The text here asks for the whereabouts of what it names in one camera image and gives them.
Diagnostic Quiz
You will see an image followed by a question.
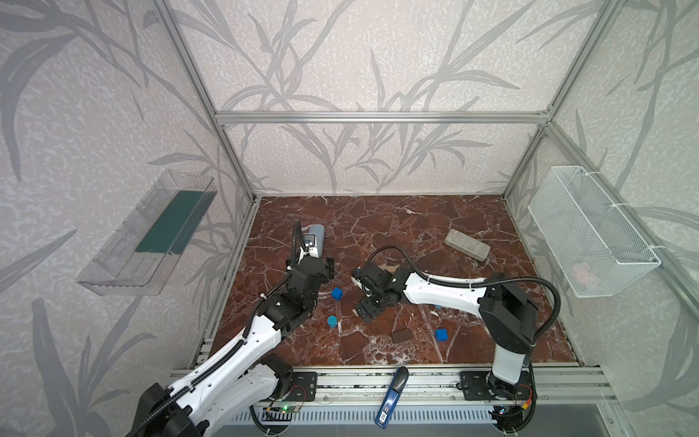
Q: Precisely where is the white wire mesh basket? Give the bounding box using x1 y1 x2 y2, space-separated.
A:
528 166 662 299

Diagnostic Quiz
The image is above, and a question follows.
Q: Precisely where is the grey-blue glasses case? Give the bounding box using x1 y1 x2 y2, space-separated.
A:
303 224 325 258

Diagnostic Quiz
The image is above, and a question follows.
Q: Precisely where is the pink object in basket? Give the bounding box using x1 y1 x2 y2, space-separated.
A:
572 262 596 286

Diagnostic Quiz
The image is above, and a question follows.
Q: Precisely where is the blue cube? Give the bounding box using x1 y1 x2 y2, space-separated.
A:
331 288 344 300
434 329 449 342

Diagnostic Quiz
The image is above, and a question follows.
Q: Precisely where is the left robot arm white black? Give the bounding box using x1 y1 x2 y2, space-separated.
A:
129 256 334 436

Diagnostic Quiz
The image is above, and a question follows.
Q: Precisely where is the dark brown wood block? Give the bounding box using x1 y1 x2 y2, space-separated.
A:
391 329 412 344

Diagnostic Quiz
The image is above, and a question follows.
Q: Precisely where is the grey rectangular sponge block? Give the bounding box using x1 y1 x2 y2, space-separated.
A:
444 229 491 262

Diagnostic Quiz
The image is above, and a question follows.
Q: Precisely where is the blue cube right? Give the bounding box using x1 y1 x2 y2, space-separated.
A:
434 329 449 342

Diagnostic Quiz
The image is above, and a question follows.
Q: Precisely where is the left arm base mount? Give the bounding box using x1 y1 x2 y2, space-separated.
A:
267 371 319 402

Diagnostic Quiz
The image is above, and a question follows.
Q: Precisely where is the blue black handheld scanner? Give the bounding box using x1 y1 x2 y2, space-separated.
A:
374 366 410 429

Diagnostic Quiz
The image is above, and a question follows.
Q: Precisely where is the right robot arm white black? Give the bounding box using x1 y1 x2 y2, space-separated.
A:
351 261 561 386

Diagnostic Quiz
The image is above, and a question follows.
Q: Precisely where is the clear plastic wall bin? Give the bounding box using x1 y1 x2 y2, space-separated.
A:
76 170 218 297

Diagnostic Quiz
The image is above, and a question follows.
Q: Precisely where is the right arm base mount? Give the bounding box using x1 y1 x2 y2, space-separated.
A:
457 371 532 403

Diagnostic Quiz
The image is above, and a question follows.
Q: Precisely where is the blue cube left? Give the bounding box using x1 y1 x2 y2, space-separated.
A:
331 288 344 300

